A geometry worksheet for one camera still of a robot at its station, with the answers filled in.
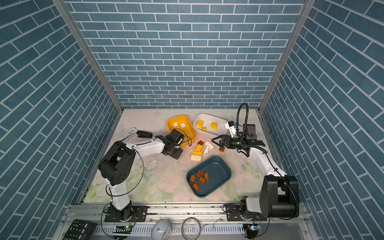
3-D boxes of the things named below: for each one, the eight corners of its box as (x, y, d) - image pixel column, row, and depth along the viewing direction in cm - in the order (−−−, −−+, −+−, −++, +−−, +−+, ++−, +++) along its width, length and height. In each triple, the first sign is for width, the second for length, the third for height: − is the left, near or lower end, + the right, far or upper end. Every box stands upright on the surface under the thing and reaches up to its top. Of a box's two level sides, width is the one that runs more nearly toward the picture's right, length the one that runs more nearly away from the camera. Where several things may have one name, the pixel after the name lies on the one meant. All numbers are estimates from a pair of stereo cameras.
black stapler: (137, 137, 106) (135, 134, 103) (139, 133, 108) (137, 130, 106) (151, 138, 106) (150, 135, 103) (153, 134, 108) (151, 131, 105)
